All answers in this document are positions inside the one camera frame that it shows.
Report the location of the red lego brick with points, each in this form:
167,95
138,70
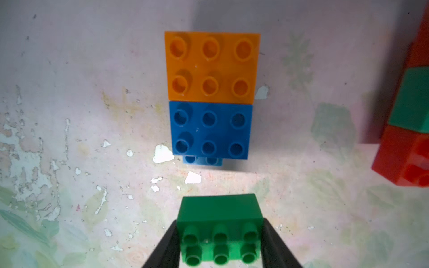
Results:
403,157
418,54

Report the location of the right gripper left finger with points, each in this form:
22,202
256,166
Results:
167,252

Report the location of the light blue lego brick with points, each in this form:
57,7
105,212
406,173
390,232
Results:
205,161

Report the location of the red lego brick front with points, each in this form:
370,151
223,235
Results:
403,157

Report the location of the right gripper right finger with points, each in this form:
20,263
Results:
274,252

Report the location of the green long lego brick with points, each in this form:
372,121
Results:
411,107

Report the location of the dark blue lego brick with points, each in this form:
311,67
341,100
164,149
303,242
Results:
203,129

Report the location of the green square lego brick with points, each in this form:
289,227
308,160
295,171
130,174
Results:
220,228

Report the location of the orange lego brick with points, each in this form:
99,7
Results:
212,67

